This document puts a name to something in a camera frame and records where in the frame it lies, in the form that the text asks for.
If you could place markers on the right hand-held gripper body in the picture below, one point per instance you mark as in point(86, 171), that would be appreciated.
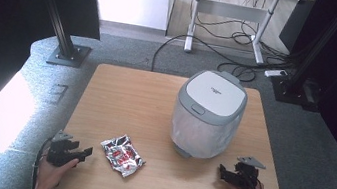
point(247, 175)

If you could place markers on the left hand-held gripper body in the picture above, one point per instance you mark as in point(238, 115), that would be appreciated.
point(58, 154)

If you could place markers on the silver red snack wrapper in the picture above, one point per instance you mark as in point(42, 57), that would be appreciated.
point(121, 156)

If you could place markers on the white grey lidded trash can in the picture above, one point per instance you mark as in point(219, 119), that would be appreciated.
point(209, 114)

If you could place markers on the person's left hand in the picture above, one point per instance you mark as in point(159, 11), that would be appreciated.
point(50, 174)

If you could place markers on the white power strip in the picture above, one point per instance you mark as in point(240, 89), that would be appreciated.
point(276, 73)

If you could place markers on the black metal stand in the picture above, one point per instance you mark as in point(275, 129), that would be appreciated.
point(310, 58)
point(64, 35)

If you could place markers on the black flat panel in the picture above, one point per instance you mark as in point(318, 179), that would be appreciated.
point(296, 26)

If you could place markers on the white metal frame desk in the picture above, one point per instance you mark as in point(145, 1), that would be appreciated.
point(233, 10)

